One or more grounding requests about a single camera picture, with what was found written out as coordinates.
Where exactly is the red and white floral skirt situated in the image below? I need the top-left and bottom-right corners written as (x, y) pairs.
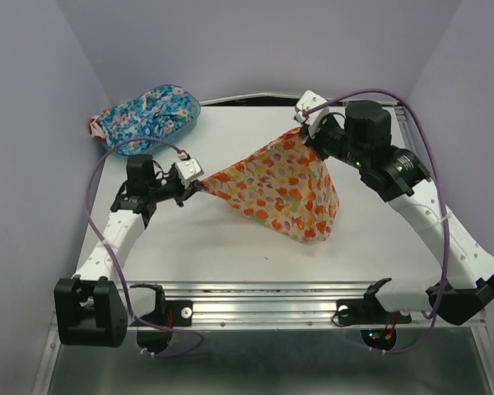
top-left (89, 117), bottom-right (106, 142)

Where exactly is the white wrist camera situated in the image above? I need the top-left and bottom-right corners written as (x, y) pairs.
top-left (294, 90), bottom-right (329, 137)
top-left (174, 158), bottom-right (204, 187)

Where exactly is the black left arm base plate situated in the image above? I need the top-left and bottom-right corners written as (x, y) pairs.
top-left (141, 300), bottom-right (193, 328)

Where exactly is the aluminium rail frame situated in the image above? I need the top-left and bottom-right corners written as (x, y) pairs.
top-left (39, 107), bottom-right (494, 394)

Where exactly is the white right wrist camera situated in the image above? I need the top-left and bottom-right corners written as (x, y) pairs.
top-left (294, 90), bottom-right (329, 137)

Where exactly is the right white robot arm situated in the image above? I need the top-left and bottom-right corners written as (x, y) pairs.
top-left (295, 97), bottom-right (494, 325)

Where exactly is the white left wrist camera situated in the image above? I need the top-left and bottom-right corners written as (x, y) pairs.
top-left (174, 158), bottom-right (204, 187)

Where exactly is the blue floral print skirt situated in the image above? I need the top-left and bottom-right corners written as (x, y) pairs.
top-left (95, 85), bottom-right (194, 156)

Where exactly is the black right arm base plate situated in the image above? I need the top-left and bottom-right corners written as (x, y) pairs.
top-left (332, 299), bottom-right (412, 327)

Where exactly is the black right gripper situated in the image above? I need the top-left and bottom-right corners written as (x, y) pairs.
top-left (301, 114), bottom-right (369, 170)

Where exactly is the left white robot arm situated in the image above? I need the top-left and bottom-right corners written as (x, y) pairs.
top-left (54, 153), bottom-right (203, 347)

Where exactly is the orange tulip print skirt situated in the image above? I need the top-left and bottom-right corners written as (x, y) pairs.
top-left (202, 128), bottom-right (339, 243)

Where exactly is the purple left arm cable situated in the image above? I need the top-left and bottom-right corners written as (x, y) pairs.
top-left (84, 139), bottom-right (205, 358)

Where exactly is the translucent blue plastic bin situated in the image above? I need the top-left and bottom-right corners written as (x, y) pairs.
top-left (100, 84), bottom-right (202, 166)

